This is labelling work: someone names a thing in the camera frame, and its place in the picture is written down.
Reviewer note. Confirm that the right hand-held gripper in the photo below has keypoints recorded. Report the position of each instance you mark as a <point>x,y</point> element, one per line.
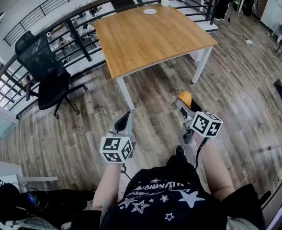
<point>206,126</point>

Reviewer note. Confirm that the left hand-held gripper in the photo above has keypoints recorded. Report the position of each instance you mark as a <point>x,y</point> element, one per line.
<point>116,150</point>

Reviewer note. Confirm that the orange round object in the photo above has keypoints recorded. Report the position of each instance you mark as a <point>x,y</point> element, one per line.
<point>185,96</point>

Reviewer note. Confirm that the white plate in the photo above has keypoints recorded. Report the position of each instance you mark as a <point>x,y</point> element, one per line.
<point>149,11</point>

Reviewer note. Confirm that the person's right forearm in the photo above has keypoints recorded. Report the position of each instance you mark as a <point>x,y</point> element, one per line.
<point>215,166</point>

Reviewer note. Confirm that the person's left forearm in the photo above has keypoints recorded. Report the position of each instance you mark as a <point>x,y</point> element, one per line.
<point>106,186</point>

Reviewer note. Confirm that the person's black shoe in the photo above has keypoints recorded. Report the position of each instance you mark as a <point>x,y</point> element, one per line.
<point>179,150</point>

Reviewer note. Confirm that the white drawer unit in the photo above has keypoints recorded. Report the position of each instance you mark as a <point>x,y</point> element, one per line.
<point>198,56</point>

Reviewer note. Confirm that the wooden table with white legs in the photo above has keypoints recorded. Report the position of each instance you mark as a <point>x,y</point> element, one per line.
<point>155,39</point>

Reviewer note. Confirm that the black mesh office chair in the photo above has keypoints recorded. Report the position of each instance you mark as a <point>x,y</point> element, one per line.
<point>49,90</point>

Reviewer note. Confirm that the person's black star-print shirt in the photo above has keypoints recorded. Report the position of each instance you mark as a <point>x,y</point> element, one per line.
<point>167,200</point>

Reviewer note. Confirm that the white power strip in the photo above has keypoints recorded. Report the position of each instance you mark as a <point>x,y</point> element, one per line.
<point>249,41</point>

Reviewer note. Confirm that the dark metal railing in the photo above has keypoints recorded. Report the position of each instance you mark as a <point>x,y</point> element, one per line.
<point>79,41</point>

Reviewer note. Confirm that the black bag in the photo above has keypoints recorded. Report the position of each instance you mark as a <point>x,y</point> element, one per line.
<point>59,200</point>

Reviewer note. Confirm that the small screen device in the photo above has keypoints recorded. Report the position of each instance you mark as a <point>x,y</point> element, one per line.
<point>32,199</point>

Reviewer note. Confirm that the white side table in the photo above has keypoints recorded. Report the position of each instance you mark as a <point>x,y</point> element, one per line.
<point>4,170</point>

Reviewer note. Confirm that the distant black railing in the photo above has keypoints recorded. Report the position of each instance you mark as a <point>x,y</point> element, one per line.
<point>47,6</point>

